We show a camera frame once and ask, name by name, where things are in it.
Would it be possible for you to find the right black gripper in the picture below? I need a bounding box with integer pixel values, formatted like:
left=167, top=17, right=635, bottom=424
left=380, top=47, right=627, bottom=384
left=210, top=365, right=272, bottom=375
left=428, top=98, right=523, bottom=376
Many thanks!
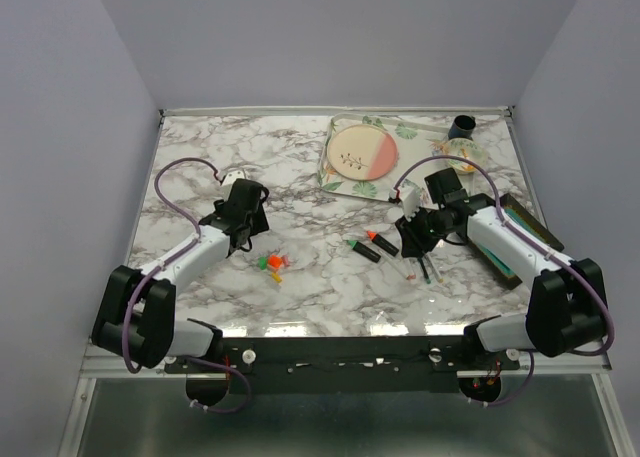
left=394, top=204, right=454, bottom=259

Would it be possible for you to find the orange highlighter black body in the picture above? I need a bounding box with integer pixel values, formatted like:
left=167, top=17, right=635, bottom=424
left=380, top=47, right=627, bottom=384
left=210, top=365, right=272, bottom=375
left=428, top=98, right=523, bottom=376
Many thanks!
left=367, top=231, right=400, bottom=257

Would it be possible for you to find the pink capped white pen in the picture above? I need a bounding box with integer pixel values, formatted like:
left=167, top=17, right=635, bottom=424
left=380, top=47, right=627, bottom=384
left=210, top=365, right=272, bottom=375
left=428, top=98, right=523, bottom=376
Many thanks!
left=382, top=254, right=411, bottom=280

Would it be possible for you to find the yellow capped marker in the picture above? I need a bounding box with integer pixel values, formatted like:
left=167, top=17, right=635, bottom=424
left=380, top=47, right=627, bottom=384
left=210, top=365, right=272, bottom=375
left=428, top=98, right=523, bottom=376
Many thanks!
left=426, top=256, right=444, bottom=283

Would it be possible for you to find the orange highlighter cap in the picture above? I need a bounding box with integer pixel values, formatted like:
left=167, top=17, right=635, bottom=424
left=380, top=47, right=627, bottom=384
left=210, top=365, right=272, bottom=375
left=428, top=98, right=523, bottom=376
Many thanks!
left=267, top=254, right=283, bottom=269

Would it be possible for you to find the green highlighter black body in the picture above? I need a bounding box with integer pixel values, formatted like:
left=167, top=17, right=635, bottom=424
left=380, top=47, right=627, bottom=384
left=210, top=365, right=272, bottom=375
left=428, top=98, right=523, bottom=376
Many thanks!
left=346, top=239, right=381, bottom=263

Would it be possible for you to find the teal acrylic marker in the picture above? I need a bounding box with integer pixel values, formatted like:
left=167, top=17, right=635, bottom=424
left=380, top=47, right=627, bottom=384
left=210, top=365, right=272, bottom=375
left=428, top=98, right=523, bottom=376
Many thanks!
left=417, top=258, right=431, bottom=284

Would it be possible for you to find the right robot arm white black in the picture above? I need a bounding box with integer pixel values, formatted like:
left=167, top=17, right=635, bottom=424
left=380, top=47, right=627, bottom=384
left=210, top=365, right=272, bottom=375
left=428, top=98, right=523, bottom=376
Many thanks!
left=390, top=169, right=612, bottom=369

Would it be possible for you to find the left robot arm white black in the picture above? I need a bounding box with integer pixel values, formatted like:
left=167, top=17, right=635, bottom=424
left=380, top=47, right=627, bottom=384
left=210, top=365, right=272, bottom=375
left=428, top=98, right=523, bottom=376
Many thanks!
left=91, top=178, right=269, bottom=373

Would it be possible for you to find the floral rectangular tray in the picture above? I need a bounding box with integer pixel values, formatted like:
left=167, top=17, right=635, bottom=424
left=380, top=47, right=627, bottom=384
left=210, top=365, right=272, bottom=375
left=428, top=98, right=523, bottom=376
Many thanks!
left=316, top=113, right=451, bottom=208

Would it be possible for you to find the dark framed teal tray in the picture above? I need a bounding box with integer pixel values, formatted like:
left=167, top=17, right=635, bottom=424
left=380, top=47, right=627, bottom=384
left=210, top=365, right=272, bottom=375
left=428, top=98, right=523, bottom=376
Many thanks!
left=467, top=194, right=572, bottom=288

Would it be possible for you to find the floral ceramic bowl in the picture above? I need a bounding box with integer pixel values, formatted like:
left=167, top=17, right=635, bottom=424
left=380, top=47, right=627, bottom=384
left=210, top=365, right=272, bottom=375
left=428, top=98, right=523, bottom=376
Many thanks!
left=443, top=139, right=488, bottom=175

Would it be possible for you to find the cream and pink plate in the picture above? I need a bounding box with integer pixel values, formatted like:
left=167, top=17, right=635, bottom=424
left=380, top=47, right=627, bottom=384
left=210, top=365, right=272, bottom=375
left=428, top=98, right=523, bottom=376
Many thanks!
left=327, top=124, right=399, bottom=181

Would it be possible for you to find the dark blue cup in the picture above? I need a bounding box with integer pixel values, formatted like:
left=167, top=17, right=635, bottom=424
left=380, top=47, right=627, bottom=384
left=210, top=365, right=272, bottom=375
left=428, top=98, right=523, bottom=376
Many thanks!
left=447, top=115, right=476, bottom=140

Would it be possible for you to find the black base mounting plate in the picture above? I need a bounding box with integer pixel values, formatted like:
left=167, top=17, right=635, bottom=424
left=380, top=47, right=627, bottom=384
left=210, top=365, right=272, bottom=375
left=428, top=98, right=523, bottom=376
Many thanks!
left=164, top=334, right=521, bottom=396

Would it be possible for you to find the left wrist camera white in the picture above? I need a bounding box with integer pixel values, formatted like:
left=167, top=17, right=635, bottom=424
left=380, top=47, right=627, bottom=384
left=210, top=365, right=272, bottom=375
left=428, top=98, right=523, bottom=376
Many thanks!
left=220, top=170, right=247, bottom=187

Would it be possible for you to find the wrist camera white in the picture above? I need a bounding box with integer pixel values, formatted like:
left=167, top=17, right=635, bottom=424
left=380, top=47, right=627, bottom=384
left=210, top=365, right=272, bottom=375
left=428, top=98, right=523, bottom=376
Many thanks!
left=220, top=170, right=247, bottom=187
left=388, top=183, right=425, bottom=222

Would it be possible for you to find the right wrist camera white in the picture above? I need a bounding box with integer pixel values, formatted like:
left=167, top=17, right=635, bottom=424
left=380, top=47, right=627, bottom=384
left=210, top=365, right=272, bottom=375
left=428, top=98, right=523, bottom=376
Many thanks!
left=388, top=183, right=425, bottom=222

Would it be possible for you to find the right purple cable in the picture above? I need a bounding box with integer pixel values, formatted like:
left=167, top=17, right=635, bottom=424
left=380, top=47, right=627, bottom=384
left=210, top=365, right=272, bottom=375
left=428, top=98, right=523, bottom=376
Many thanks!
left=392, top=154, right=619, bottom=408

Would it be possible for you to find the aluminium front rail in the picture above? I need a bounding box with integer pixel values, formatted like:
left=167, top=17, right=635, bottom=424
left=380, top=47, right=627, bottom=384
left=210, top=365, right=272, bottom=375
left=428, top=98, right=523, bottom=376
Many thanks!
left=82, top=332, right=614, bottom=378

